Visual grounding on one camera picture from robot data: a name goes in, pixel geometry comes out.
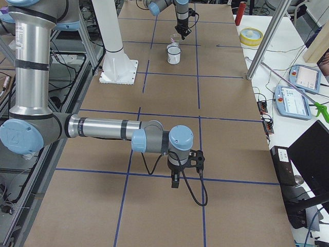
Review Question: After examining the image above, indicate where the teach pendant far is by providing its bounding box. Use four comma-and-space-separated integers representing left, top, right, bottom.
289, 64, 322, 94

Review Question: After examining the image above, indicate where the orange black connector board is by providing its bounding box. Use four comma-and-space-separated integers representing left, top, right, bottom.
257, 100, 268, 114

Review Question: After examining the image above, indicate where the metal reacher grabber green handle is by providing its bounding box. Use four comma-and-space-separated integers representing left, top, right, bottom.
260, 61, 329, 123

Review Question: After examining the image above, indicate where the aluminium frame post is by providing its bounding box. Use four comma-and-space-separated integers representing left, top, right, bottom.
246, 0, 291, 80

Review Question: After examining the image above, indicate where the teach pendant near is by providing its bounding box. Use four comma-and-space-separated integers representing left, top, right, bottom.
275, 85, 312, 120

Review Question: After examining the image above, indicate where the black monitor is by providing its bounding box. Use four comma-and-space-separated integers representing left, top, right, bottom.
287, 120, 329, 195

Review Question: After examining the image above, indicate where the wooden board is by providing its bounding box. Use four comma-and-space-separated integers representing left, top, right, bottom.
303, 22, 328, 63

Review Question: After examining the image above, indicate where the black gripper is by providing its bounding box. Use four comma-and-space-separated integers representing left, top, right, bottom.
168, 162, 184, 188
175, 18, 191, 40

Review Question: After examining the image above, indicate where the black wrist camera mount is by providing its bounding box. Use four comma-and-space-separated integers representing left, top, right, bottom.
186, 150, 205, 174
188, 8, 196, 17

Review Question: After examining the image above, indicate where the black desktop computer box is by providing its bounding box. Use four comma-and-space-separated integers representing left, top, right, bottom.
270, 146, 304, 186

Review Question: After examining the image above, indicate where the clear glass funnel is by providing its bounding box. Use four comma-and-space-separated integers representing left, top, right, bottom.
170, 33, 181, 46

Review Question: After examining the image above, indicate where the white enamel cup blue rim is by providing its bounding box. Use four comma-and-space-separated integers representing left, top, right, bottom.
167, 45, 181, 65

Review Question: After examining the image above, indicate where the teach pendant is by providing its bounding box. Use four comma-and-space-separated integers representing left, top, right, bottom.
289, 64, 322, 94
275, 85, 312, 120

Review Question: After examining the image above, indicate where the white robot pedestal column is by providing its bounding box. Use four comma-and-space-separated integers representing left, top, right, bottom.
92, 0, 138, 85

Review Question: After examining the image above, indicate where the red cylinder tube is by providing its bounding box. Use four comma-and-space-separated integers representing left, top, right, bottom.
235, 1, 247, 26

